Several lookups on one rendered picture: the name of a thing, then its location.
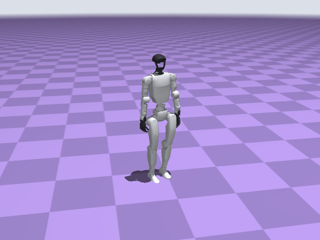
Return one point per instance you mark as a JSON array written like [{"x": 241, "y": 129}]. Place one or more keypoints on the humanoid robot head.
[{"x": 159, "y": 58}]

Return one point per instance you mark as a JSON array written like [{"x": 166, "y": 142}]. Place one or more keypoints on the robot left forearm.
[{"x": 176, "y": 104}]

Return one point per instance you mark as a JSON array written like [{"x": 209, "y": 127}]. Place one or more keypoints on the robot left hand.
[{"x": 178, "y": 121}]

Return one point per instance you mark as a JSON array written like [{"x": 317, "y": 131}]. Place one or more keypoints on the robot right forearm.
[{"x": 143, "y": 112}]

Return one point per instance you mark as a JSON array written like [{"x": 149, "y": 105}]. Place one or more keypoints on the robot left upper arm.
[{"x": 173, "y": 85}]

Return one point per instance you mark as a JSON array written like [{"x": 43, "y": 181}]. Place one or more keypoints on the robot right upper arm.
[{"x": 146, "y": 81}]

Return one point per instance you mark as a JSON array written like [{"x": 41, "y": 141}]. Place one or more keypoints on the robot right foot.
[{"x": 153, "y": 178}]

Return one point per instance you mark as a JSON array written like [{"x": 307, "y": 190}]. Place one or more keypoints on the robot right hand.
[{"x": 143, "y": 126}]

